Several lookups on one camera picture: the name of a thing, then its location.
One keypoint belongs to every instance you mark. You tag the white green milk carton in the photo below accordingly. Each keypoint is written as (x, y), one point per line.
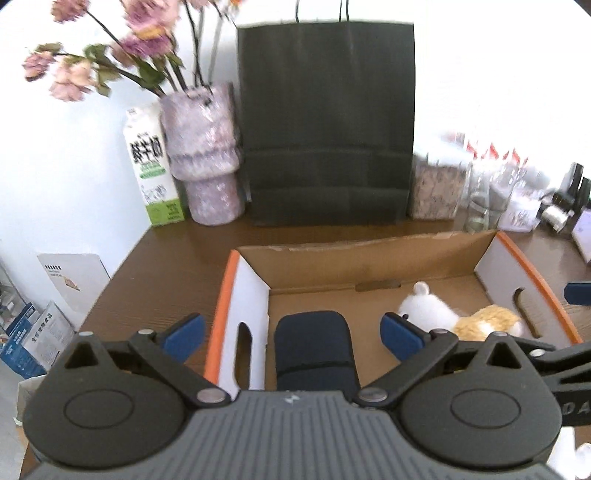
(150, 175)

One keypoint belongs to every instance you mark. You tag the purple textured vase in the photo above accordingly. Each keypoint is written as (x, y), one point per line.
(203, 152)

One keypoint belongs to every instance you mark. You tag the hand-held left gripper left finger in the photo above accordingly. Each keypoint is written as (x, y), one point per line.
(184, 334)

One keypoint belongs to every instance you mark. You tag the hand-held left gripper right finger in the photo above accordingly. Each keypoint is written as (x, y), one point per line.
(400, 336)

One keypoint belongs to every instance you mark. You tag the cardboard box with red print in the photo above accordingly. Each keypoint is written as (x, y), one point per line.
(369, 263)

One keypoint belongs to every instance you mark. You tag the black charger block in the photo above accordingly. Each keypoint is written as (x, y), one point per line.
(585, 191)

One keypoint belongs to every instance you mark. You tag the white power adapter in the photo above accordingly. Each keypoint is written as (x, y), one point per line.
(553, 214)

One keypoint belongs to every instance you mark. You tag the black paper bag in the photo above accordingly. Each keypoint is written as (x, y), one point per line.
(323, 115)

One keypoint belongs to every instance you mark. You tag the purple tissue pack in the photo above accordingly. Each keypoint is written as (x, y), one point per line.
(582, 240)

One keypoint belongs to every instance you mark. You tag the clear glass cup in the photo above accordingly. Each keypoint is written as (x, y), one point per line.
(480, 207)

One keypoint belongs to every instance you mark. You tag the white yellow plush toy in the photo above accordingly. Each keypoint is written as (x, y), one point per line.
(429, 309)

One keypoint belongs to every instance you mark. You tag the red label water bottle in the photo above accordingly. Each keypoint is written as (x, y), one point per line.
(472, 154)
(513, 161)
(492, 157)

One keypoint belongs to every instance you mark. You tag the white paper sign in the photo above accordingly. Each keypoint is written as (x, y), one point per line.
(74, 277)

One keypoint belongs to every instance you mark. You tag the clear food container with pellets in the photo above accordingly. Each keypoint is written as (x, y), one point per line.
(434, 189)

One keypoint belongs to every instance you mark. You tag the dried pink flowers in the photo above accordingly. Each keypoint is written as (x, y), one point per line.
(145, 44)

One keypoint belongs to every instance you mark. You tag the blue white carton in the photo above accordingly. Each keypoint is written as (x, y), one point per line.
(46, 337)
(16, 332)

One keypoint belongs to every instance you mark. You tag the wooden desktop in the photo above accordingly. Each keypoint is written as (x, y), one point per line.
(184, 258)

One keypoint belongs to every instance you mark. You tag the white printed tin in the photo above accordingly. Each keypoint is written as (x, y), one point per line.
(519, 212)

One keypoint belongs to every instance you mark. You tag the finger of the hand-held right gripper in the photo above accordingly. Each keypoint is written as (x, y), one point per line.
(549, 356)
(578, 294)

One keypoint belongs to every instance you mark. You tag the black standing charger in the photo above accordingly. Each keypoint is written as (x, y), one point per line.
(576, 180)

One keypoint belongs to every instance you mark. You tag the blue cloth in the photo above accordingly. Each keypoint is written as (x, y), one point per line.
(314, 350)

